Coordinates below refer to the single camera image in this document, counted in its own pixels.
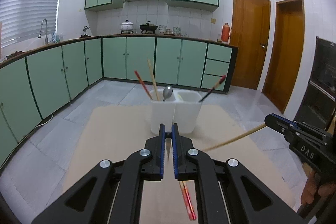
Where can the dark chopstick patterned end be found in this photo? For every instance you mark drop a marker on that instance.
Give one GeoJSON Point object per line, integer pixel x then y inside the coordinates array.
{"type": "Point", "coordinates": [168, 139]}

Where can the dark cabinet at right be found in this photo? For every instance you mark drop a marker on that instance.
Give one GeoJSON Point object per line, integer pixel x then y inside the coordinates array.
{"type": "Point", "coordinates": [318, 105]}

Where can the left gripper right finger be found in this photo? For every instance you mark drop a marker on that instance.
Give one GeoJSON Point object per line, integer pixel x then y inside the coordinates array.
{"type": "Point", "coordinates": [226, 192]}

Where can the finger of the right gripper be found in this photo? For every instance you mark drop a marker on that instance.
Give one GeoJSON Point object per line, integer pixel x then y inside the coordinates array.
{"type": "Point", "coordinates": [278, 122]}
{"type": "Point", "coordinates": [289, 129]}

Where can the white cooking pot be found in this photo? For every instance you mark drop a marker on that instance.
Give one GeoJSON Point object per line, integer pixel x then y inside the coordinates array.
{"type": "Point", "coordinates": [127, 27]}

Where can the black chopstick gold band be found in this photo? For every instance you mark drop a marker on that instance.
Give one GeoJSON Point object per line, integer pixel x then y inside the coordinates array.
{"type": "Point", "coordinates": [212, 88]}

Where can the orange thermos flask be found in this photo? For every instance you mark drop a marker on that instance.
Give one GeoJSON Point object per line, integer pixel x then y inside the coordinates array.
{"type": "Point", "coordinates": [226, 32]}

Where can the black wok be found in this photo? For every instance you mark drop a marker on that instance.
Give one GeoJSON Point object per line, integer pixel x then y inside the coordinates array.
{"type": "Point", "coordinates": [148, 28]}

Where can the plain bamboo chopstick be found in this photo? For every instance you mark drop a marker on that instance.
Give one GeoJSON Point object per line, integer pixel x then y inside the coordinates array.
{"type": "Point", "coordinates": [153, 79]}

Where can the white double utensil holder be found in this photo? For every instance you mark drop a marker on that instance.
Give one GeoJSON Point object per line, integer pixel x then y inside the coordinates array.
{"type": "Point", "coordinates": [181, 108]}

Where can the bamboo chopstick orange red end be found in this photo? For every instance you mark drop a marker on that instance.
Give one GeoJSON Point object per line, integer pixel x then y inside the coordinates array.
{"type": "Point", "coordinates": [248, 133]}

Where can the right hand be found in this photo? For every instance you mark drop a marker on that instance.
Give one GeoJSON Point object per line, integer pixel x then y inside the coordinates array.
{"type": "Point", "coordinates": [311, 188]}

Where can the wooden door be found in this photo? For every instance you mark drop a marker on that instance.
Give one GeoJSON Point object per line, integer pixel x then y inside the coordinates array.
{"type": "Point", "coordinates": [289, 33]}
{"type": "Point", "coordinates": [250, 34]}

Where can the green lower kitchen cabinets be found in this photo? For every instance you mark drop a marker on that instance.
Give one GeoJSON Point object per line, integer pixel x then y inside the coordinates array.
{"type": "Point", "coordinates": [37, 83]}

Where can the bamboo chopstick dark red end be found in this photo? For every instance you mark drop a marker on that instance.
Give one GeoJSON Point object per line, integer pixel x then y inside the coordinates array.
{"type": "Point", "coordinates": [215, 86]}

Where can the metal spoon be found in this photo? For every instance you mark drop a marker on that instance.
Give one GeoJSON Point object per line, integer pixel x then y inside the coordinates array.
{"type": "Point", "coordinates": [167, 92]}

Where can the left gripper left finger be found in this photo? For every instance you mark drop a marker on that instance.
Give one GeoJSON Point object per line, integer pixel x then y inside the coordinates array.
{"type": "Point", "coordinates": [111, 192]}

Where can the chrome sink faucet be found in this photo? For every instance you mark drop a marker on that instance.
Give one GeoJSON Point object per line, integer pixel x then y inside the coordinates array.
{"type": "Point", "coordinates": [44, 30]}

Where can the bamboo chopstick red floral end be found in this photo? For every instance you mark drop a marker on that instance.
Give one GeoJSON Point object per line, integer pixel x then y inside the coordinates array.
{"type": "Point", "coordinates": [187, 200]}

